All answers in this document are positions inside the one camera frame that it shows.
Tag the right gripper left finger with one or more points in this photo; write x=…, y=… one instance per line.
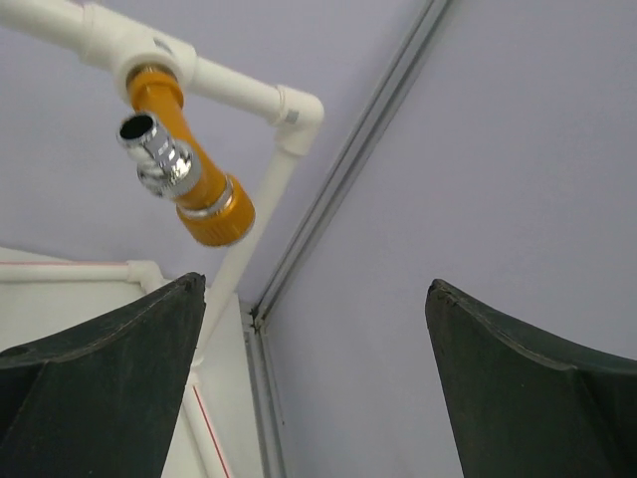
x=101, y=399

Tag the orange faucet chrome knob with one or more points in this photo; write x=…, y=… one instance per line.
x=210, y=203

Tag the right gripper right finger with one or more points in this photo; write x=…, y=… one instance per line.
x=523, y=402

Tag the white PVC pipe frame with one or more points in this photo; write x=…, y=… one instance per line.
x=121, y=46

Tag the right aluminium frame post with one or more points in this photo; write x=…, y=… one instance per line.
x=389, y=94

